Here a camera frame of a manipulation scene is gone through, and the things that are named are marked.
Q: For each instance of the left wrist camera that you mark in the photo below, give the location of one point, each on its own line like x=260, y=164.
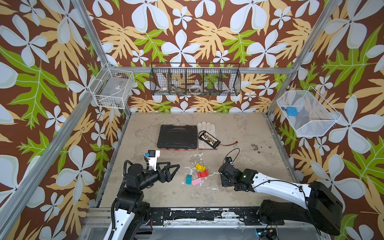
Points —
x=151, y=159

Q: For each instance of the pink block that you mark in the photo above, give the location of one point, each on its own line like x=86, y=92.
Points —
x=196, y=181

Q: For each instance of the black red tool case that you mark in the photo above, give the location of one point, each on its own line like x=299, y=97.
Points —
x=173, y=137

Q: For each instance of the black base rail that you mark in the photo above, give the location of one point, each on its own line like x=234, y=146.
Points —
x=247, y=216

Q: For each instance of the white wire basket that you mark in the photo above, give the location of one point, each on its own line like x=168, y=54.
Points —
x=112, y=87
x=316, y=115

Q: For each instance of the black charging board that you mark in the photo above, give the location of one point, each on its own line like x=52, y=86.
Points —
x=209, y=139

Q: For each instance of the aluminium frame post right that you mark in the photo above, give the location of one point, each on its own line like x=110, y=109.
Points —
x=309, y=43

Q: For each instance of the white wire basket right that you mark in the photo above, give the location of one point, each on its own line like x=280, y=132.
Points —
x=316, y=115

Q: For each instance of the aluminium frame post left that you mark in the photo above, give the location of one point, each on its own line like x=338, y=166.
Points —
x=94, y=39

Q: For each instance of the aluminium frame post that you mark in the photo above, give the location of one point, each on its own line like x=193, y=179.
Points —
x=94, y=39
x=309, y=43

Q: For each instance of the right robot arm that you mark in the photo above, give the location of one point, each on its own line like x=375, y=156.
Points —
x=310, y=203

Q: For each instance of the white wire basket left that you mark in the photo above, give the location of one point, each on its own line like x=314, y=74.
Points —
x=112, y=87

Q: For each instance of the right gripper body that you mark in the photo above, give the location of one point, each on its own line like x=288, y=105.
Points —
x=226, y=174

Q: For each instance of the black wire basket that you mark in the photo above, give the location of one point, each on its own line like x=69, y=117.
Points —
x=208, y=79

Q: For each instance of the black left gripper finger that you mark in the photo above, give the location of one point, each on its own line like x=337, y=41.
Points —
x=171, y=171
x=163, y=166

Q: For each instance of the blue object in basket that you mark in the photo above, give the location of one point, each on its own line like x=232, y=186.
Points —
x=292, y=111

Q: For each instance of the teal block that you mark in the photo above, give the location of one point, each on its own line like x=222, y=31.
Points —
x=189, y=179

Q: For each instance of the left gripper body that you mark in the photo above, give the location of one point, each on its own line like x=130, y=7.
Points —
x=162, y=178

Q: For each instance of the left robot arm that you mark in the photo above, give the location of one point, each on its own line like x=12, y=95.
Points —
x=128, y=211

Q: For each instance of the red arch block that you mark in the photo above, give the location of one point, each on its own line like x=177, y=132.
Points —
x=203, y=174

